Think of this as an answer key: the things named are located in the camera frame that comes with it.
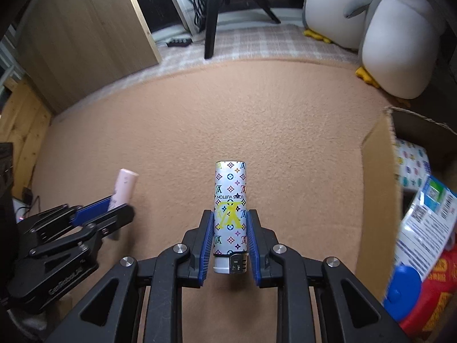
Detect blue round lid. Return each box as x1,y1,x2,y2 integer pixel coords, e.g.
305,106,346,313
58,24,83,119
384,264,424,317

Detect cardboard box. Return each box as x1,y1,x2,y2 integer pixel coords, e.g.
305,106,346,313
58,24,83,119
360,106,457,340

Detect red fabric bag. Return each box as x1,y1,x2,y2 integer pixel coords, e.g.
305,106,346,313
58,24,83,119
398,246,457,340

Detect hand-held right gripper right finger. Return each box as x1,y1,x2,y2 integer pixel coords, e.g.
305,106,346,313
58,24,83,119
246,209,411,343

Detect checked bedsheet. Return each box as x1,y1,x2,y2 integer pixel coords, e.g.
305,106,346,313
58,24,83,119
52,21,361,115

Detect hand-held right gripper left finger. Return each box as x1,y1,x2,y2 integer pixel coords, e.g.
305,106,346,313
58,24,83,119
60,209,215,343

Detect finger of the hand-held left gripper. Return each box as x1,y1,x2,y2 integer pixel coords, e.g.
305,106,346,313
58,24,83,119
30,204,135,258
18,196,113,238

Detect black tripod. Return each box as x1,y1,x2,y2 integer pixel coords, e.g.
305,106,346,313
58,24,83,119
203,0,281,59

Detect narrow patterned stick box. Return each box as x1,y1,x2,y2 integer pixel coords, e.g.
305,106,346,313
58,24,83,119
212,160,248,275

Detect white printed tissue pack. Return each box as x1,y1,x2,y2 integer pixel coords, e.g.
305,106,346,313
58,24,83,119
393,139,431,190

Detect small penguin plush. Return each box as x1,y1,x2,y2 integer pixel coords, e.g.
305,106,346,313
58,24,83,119
344,0,448,100

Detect large penguin plush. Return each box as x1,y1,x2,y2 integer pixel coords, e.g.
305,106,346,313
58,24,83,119
289,0,384,50

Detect white window frame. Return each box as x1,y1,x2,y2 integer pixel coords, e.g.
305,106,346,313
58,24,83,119
157,0,195,43

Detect pine plank headboard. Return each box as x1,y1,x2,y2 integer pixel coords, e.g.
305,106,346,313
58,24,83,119
0,79,52,201

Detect green and white sachet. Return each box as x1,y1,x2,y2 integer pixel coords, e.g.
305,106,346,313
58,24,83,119
393,175,457,283

